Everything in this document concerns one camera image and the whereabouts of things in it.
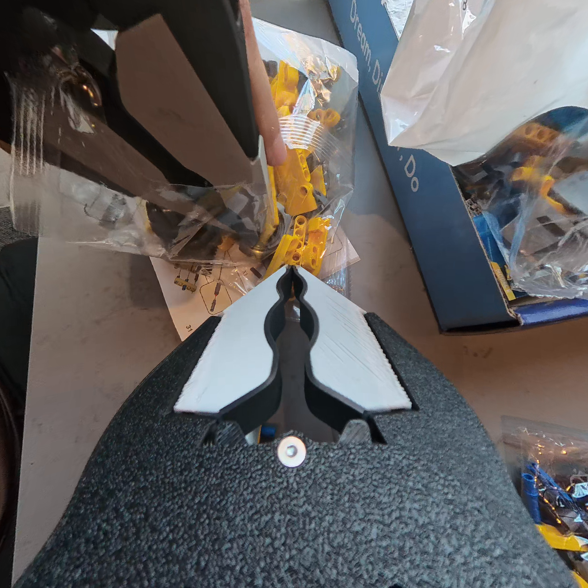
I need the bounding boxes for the blue cardboard kit box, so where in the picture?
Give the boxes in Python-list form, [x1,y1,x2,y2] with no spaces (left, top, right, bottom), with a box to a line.
[327,0,588,335]

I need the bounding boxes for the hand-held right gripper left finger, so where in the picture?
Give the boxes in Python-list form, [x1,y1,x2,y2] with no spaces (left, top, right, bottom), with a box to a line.
[173,266,295,433]

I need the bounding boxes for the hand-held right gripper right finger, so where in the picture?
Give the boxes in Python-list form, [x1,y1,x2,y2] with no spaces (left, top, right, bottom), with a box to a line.
[293,266,413,435]

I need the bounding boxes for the clear bag of yellow beams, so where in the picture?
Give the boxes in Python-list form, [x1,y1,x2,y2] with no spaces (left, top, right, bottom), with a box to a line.
[9,18,360,295]

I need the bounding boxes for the open instruction booklet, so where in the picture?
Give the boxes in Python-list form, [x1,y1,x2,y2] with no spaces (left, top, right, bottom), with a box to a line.
[149,225,361,341]

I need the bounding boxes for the clear bag of small pins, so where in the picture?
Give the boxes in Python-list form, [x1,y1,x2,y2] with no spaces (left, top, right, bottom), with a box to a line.
[501,416,588,588]

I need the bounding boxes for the large white label parts bag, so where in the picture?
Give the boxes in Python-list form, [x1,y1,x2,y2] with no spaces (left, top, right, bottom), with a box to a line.
[380,0,588,299]

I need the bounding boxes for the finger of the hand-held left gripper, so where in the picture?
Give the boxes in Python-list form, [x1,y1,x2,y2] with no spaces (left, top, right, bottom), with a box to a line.
[55,0,269,217]
[200,0,288,167]

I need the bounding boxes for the person's black pants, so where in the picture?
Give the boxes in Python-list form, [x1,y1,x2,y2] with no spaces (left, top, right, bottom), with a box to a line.
[0,236,40,588]

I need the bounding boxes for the person's brown shirt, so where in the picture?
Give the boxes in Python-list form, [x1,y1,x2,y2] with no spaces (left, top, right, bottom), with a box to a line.
[0,381,24,543]

